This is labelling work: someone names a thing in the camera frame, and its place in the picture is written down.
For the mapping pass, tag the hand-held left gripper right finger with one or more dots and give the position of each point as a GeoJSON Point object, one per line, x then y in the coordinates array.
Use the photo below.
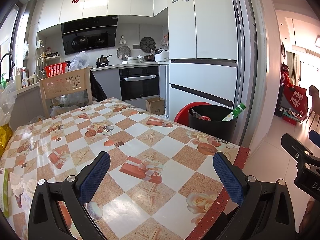
{"type": "Point", "coordinates": [228, 178]}

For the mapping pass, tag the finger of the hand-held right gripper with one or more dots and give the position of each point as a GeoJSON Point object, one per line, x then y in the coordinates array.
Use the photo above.
{"type": "Point", "coordinates": [297, 150]}
{"type": "Point", "coordinates": [315, 136]}

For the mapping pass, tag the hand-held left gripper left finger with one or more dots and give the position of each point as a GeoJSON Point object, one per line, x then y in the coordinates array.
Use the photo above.
{"type": "Point", "coordinates": [96, 177]}

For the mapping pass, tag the black trash bin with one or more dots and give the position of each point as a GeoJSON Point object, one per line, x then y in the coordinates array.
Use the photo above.
{"type": "Point", "coordinates": [212, 132]}

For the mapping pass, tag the green printed carton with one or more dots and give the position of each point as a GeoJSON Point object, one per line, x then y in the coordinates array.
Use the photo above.
{"type": "Point", "coordinates": [233, 112]}

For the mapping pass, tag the person's right hand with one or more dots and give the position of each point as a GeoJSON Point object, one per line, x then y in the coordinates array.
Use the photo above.
{"type": "Point", "coordinates": [310, 217]}

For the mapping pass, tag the red flat box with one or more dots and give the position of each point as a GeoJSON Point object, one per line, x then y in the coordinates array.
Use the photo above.
{"type": "Point", "coordinates": [290, 120]}

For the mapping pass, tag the brown dining chair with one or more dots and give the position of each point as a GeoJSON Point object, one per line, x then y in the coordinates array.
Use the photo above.
{"type": "Point", "coordinates": [313, 100]}

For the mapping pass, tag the red gift bag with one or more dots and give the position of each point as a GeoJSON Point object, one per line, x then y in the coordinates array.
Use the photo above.
{"type": "Point", "coordinates": [296, 102]}

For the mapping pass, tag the checkered patterned tablecloth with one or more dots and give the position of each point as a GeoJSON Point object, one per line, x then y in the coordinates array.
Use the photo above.
{"type": "Point", "coordinates": [150, 140]}

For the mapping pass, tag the red hanging decorations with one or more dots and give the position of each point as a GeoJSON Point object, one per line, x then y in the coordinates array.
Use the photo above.
{"type": "Point", "coordinates": [286, 77]}

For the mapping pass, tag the green curtain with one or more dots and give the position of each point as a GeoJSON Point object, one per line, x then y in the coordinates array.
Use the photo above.
{"type": "Point", "coordinates": [292, 67]}

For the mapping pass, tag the white crumpled plastic bag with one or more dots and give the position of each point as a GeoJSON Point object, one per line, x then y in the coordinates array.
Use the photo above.
{"type": "Point", "coordinates": [23, 187]}

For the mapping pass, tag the red plastic stool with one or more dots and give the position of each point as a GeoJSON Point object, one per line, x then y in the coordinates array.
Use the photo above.
{"type": "Point", "coordinates": [182, 115]}

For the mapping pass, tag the dark jacket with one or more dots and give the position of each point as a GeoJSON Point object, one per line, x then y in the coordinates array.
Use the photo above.
{"type": "Point", "coordinates": [98, 90]}

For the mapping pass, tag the cardboard box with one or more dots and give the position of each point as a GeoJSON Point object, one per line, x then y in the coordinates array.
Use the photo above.
{"type": "Point", "coordinates": [155, 106]}

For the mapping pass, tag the green white tissue pack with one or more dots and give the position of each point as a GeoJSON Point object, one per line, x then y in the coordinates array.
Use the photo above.
{"type": "Point", "coordinates": [4, 192]}

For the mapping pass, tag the square ceiling light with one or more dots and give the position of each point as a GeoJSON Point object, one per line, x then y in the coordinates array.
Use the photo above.
{"type": "Point", "coordinates": [317, 41]}

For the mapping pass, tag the grey kitchen cabinet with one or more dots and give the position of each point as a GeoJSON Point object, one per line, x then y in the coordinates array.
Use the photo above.
{"type": "Point", "coordinates": [107, 80]}

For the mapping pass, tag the gold foil bag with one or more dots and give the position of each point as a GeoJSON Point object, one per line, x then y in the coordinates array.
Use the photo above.
{"type": "Point", "coordinates": [5, 140]}

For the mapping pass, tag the black built-in oven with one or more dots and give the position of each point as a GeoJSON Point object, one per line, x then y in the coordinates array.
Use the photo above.
{"type": "Point", "coordinates": [138, 87]}

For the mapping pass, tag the beige wooden chair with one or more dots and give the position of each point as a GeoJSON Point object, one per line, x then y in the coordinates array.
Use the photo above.
{"type": "Point", "coordinates": [65, 82]}

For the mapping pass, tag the red plastic basket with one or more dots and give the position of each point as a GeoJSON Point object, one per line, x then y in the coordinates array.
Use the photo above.
{"type": "Point", "coordinates": [56, 70]}

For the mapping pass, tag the large clear plastic bag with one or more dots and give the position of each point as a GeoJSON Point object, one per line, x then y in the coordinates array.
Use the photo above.
{"type": "Point", "coordinates": [7, 105]}

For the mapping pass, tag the black cooking pot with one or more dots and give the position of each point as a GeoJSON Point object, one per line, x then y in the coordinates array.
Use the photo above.
{"type": "Point", "coordinates": [103, 60]}

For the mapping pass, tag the white bag-covered appliance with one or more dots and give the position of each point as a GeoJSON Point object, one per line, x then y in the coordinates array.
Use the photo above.
{"type": "Point", "coordinates": [79, 61]}

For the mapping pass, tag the white spray bottle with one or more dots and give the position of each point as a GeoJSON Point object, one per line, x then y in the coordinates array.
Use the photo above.
{"type": "Point", "coordinates": [24, 80]}

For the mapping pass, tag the white bowl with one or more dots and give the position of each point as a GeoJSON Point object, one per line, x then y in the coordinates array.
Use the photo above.
{"type": "Point", "coordinates": [130, 60]}

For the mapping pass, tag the kitchen shelf rack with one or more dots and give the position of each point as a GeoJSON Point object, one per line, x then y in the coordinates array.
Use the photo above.
{"type": "Point", "coordinates": [48, 60]}

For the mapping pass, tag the steel pot with lid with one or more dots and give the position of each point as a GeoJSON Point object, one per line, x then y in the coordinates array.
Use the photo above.
{"type": "Point", "coordinates": [149, 57]}

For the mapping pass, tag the green dish soap bottle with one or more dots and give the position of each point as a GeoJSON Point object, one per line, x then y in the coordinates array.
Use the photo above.
{"type": "Point", "coordinates": [2, 82]}

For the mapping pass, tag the white rice cooker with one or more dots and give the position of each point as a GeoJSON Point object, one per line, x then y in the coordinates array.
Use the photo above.
{"type": "Point", "coordinates": [161, 55]}

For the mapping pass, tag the black range hood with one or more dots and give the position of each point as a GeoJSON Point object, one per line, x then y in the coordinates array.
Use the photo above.
{"type": "Point", "coordinates": [87, 37]}

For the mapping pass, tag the black kitchen faucet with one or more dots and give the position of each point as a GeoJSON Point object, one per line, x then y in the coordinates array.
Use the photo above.
{"type": "Point", "coordinates": [8, 57]}

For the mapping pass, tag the white refrigerator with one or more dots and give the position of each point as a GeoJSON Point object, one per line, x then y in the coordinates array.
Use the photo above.
{"type": "Point", "coordinates": [200, 30]}

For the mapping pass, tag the pink hanging plastic bag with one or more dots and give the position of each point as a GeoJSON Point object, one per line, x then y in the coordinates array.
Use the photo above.
{"type": "Point", "coordinates": [164, 40]}

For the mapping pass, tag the kitchen window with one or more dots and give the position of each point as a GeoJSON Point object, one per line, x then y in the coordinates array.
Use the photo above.
{"type": "Point", "coordinates": [8, 32]}

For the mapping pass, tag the white upper cabinets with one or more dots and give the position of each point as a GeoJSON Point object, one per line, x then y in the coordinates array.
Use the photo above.
{"type": "Point", "coordinates": [100, 7]}

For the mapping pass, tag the dark wall decor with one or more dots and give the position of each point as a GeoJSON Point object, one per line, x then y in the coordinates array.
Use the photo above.
{"type": "Point", "coordinates": [283, 50]}

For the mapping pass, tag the grey sliding door frame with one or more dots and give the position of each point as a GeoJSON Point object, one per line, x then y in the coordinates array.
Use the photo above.
{"type": "Point", "coordinates": [250, 67]}

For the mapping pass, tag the round patterned wall plate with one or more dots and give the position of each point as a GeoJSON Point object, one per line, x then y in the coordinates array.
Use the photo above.
{"type": "Point", "coordinates": [123, 52]}

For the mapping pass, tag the grey wall socket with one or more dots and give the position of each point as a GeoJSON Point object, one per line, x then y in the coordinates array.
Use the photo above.
{"type": "Point", "coordinates": [136, 46]}

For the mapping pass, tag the white wall hook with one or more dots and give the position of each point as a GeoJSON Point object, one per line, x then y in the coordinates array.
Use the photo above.
{"type": "Point", "coordinates": [122, 40]}

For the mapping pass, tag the dark round wall tray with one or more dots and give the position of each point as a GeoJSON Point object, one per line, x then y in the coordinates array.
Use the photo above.
{"type": "Point", "coordinates": [147, 44]}

